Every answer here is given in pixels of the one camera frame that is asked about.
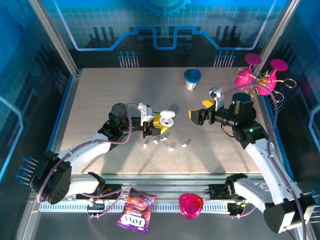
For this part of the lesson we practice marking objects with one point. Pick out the white earbud charging case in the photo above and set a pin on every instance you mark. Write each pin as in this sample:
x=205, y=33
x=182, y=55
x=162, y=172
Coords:
x=163, y=138

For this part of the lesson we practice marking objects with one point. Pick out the white stem earbud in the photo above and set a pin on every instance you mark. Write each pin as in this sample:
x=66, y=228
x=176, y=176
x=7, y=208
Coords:
x=155, y=141
x=185, y=144

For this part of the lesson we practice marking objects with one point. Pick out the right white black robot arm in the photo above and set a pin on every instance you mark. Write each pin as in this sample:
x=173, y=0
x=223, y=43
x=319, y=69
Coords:
x=272, y=172

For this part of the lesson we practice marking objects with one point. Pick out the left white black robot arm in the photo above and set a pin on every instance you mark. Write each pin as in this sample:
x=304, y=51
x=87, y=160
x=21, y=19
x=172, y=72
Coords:
x=82, y=150

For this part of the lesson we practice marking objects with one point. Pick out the pale mint earbud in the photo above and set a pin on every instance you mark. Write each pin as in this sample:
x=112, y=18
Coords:
x=145, y=146
x=171, y=148

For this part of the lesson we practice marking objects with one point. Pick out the pink wine glass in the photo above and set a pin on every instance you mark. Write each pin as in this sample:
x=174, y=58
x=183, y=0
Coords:
x=266, y=87
x=243, y=78

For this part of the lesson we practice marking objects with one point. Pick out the white cup with blue lid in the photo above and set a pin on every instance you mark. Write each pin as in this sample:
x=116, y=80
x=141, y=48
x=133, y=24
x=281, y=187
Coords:
x=192, y=76

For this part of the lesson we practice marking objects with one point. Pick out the aluminium extrusion beam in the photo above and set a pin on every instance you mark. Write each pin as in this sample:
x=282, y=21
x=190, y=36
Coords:
x=162, y=180

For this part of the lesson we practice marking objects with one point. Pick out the blue table edge strip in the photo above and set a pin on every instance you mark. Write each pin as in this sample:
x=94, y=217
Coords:
x=60, y=112

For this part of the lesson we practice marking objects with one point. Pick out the pink heart-shaped bowl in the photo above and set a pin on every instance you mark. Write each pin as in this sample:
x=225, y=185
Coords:
x=191, y=206

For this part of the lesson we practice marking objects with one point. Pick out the purple candy bag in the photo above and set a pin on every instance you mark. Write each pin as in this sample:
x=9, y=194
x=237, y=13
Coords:
x=136, y=212

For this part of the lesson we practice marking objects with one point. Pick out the aluminium frame post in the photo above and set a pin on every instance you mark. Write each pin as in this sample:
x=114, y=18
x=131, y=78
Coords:
x=276, y=30
x=55, y=37

